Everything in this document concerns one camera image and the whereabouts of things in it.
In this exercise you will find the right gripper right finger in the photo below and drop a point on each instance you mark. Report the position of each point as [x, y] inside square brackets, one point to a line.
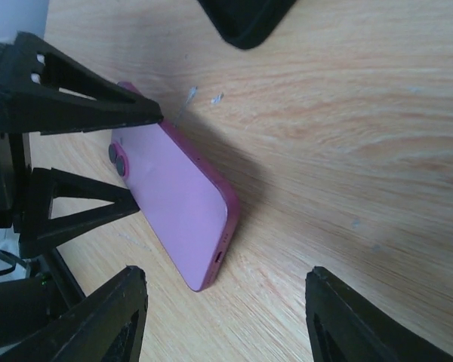
[344, 326]

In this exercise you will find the purple phone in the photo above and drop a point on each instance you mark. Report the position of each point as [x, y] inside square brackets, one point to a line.
[192, 209]

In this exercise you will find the black phone case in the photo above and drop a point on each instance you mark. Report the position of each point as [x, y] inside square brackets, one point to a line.
[245, 24]

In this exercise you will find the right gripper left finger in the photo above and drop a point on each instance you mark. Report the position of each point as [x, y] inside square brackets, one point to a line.
[108, 325]

